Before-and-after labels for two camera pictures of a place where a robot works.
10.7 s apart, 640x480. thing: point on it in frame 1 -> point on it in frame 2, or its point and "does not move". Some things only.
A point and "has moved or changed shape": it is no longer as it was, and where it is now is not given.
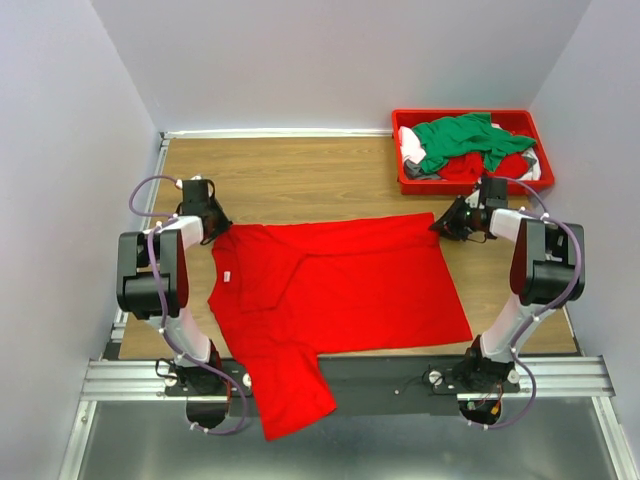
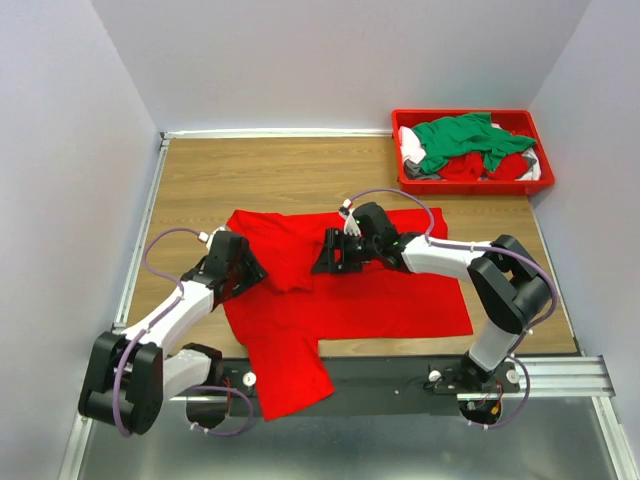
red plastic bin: [520, 120] does not move
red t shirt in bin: [470, 168] does not move
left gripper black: [223, 224] -> [255, 272]
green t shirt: [447, 137] does not move
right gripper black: [447, 221] -> [334, 239]
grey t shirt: [413, 170] does not move
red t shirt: [283, 294] has moved or changed shape
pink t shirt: [410, 145] does not move
